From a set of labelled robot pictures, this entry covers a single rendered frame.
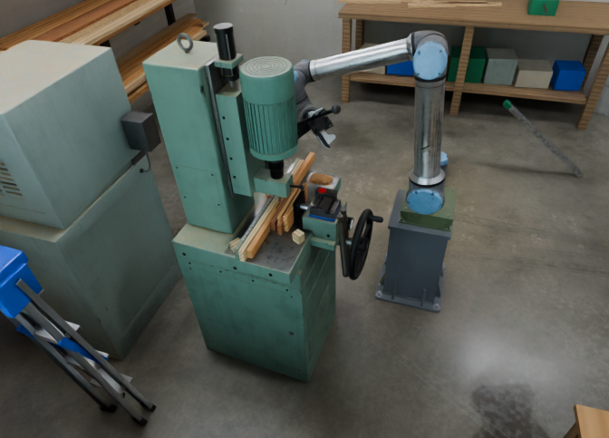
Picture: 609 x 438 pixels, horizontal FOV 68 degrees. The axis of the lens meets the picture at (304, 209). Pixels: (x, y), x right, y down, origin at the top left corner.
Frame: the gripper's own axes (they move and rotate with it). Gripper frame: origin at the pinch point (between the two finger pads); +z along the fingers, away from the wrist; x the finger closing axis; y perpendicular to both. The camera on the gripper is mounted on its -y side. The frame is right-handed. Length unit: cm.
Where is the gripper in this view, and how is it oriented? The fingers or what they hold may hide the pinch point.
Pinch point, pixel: (321, 132)
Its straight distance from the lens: 169.3
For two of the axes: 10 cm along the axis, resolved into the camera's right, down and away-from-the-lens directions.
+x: 4.1, 7.8, 4.8
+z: 2.6, 4.0, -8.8
